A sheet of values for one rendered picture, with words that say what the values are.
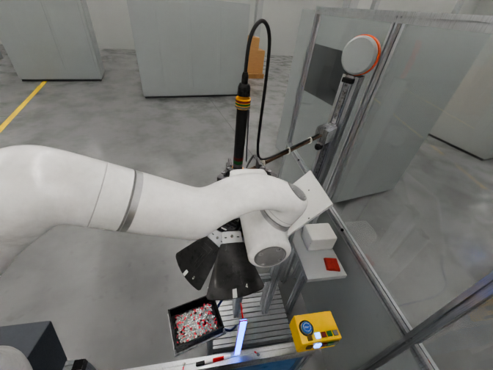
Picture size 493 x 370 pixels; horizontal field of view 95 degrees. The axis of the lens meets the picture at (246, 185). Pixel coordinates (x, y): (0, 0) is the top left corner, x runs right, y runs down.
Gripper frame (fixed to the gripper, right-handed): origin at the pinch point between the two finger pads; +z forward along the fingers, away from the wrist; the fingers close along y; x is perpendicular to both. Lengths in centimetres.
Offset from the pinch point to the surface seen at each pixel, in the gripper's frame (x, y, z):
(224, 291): -49, -6, -12
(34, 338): -40, -59, -23
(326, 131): -9, 48, 41
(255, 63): -114, 182, 816
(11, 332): -41, -66, -21
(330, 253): -79, 64, 18
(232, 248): -45.7, -0.7, 4.3
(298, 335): -58, 21, -28
